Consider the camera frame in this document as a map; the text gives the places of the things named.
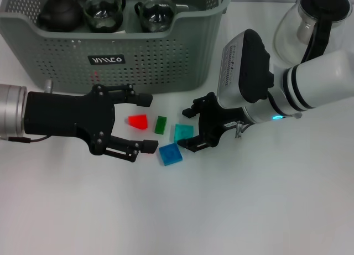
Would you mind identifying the arm cable with connector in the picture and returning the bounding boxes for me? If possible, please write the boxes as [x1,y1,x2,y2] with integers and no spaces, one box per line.
[234,121,250,139]
[7,135,51,144]

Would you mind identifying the left arm cable with connector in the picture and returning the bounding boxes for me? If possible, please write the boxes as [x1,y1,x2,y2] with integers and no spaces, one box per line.
[7,135,51,144]

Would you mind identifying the right arm cable with connector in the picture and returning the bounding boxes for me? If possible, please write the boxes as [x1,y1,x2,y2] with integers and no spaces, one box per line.
[234,121,250,139]

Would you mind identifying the teal square toy plate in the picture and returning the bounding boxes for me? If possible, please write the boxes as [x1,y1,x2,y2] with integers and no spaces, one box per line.
[174,124,194,144]

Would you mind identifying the black clay teapot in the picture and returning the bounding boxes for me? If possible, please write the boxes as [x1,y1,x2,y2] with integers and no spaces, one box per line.
[37,0,85,33]

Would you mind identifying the green toy brick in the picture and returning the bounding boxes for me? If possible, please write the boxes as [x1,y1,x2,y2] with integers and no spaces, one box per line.
[154,116,168,135]

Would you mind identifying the blue square toy plate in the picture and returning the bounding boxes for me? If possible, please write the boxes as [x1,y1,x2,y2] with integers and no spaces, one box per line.
[159,143,184,166]

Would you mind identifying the glass carafe with black handle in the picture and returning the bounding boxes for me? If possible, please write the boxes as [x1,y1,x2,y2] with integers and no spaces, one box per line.
[273,0,351,65]

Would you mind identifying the grey-green perforated storage bin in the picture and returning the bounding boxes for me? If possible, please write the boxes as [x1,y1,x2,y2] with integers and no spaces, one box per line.
[0,0,232,95]

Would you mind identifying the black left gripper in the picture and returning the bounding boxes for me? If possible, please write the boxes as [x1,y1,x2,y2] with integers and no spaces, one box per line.
[24,83,159,163]

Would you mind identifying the glass teacup with black holder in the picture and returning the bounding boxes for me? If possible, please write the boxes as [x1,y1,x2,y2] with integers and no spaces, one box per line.
[134,0,178,34]
[84,0,127,34]

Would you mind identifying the red sloped toy block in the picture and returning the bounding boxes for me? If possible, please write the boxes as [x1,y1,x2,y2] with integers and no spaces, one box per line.
[128,114,149,131]

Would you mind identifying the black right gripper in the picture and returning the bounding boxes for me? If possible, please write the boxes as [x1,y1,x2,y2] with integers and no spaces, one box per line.
[176,92,249,153]

